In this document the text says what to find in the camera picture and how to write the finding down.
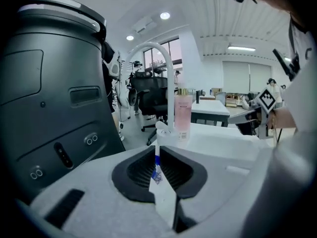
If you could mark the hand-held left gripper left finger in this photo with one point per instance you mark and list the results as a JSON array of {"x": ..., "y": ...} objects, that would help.
[{"x": 94, "y": 195}]

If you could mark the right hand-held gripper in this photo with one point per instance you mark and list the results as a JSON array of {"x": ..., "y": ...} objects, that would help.
[{"x": 265, "y": 100}]

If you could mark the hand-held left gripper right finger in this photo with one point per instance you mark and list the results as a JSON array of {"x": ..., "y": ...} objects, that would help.
[{"x": 218, "y": 187}]

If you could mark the person's right forearm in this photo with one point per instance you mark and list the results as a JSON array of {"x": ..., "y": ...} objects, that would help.
[{"x": 284, "y": 118}]

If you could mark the pink bottle with gold cap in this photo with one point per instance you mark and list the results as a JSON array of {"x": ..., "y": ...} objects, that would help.
[{"x": 182, "y": 113}]

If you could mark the white roller blind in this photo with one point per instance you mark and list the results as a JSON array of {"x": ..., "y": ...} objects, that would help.
[{"x": 237, "y": 78}]

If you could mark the white sink counter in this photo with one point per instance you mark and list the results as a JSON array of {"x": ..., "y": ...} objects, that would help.
[{"x": 223, "y": 140}]

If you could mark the person's white shirt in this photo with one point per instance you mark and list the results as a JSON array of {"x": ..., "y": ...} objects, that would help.
[{"x": 302, "y": 66}]

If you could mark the long ceiling light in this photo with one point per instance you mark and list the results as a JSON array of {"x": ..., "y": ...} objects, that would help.
[{"x": 241, "y": 48}]

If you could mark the small black faucet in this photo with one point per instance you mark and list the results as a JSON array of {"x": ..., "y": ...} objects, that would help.
[{"x": 200, "y": 95}]

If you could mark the white curved faucet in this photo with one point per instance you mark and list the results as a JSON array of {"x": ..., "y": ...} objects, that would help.
[{"x": 169, "y": 66}]

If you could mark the large dark grey machine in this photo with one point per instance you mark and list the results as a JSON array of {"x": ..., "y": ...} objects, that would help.
[{"x": 54, "y": 95}]

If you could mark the black mesh office chair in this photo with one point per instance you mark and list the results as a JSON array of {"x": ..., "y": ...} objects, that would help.
[{"x": 153, "y": 95}]

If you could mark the round ceiling light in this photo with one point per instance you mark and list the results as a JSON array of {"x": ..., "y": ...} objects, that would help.
[
  {"x": 129, "y": 37},
  {"x": 165, "y": 15}
]

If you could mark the ceiling air vent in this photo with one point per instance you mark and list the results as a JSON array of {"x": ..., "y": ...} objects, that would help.
[{"x": 144, "y": 25}]

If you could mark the white table with dark frame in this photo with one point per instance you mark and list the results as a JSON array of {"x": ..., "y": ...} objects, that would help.
[{"x": 210, "y": 109}]

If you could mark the window with dark frame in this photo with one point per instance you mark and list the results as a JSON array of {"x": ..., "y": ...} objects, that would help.
[{"x": 161, "y": 54}]

